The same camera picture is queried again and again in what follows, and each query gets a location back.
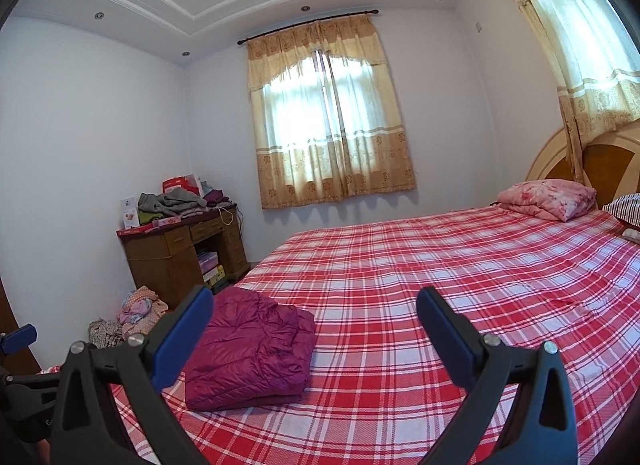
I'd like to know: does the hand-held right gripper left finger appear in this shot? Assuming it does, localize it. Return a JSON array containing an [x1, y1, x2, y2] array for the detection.
[[47, 285, 216, 465]]

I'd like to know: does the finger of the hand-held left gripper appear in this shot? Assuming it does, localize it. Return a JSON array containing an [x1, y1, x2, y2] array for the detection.
[[0, 324, 39, 354]]

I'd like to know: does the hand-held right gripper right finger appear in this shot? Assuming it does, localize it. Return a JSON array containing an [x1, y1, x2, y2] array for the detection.
[[416, 286, 581, 465]]

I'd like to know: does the purple down jacket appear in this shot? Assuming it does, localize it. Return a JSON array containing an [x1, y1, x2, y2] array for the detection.
[[184, 286, 317, 412]]

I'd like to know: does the grey clothes pile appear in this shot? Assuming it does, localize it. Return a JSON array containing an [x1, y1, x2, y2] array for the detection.
[[137, 190, 208, 214]]

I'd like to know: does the brown wooden door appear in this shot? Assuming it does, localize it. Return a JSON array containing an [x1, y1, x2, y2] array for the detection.
[[0, 276, 42, 377]]

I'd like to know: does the pink floral blanket bundle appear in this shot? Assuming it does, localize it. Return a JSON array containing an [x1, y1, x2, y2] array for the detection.
[[118, 286, 171, 336]]

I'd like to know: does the bed with red plaid sheet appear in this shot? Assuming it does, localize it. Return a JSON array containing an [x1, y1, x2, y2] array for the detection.
[[107, 204, 640, 465]]

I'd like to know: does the brown wooden desk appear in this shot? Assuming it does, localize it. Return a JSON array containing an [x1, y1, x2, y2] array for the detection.
[[116, 202, 251, 308]]

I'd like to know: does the grey patterned cloth bundle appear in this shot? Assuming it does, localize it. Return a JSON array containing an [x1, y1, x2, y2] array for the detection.
[[89, 317, 124, 349]]

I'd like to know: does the flat red pink box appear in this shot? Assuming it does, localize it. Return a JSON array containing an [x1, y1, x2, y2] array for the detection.
[[116, 218, 182, 237]]

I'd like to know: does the white cardboard box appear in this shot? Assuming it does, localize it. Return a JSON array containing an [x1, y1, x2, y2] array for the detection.
[[120, 196, 142, 231]]

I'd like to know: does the red cardboard box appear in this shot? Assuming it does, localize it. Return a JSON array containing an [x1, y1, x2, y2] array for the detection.
[[161, 174, 203, 196]]

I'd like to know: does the pink floral pillow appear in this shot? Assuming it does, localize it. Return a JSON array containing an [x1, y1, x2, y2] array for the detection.
[[496, 179, 599, 223]]

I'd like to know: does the striped pillow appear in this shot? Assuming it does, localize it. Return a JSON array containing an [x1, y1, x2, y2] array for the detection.
[[602, 192, 640, 231]]

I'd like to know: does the beige patterned window curtain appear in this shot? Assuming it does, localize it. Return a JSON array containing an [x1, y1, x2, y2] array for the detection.
[[482, 0, 640, 186], [246, 15, 417, 211]]

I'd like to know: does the wooden headboard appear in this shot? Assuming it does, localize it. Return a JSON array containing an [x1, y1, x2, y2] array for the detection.
[[525, 120, 640, 211]]

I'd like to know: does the black curtain rod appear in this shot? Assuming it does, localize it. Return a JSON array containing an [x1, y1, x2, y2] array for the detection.
[[237, 8, 381, 46]]

